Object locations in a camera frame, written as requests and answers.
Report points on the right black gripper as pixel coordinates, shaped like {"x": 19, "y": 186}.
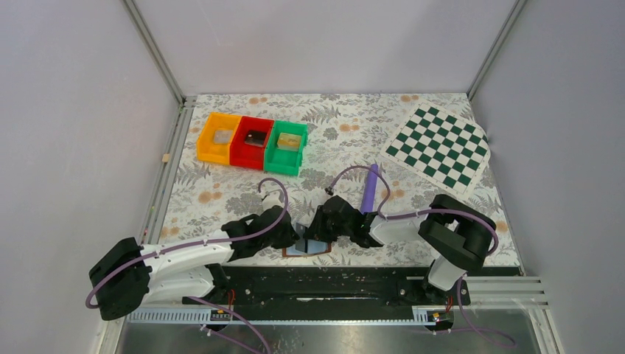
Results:
{"x": 315, "y": 233}

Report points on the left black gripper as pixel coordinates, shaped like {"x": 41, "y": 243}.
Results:
{"x": 289, "y": 240}

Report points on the brown leather card holder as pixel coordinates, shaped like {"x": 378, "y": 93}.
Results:
{"x": 304, "y": 247}

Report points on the black credit card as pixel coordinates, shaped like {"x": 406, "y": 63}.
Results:
{"x": 255, "y": 138}

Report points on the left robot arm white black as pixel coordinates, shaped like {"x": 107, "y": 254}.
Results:
{"x": 130, "y": 275}

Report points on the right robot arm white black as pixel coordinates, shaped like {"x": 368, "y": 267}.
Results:
{"x": 462, "y": 236}

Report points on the gold card in green bin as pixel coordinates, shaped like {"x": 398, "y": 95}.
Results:
{"x": 288, "y": 141}

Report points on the grey card in yellow bin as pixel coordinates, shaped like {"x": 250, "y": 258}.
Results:
{"x": 222, "y": 136}

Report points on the green plastic bin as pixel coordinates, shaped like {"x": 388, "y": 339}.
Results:
{"x": 286, "y": 162}

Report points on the floral table mat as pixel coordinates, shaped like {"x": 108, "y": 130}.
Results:
{"x": 346, "y": 133}

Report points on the red plastic bin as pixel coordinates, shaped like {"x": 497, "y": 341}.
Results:
{"x": 247, "y": 156}

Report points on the yellow plastic bin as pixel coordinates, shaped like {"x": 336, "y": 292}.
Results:
{"x": 206, "y": 150}

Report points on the green white checkered board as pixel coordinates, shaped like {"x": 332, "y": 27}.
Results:
{"x": 449, "y": 151}

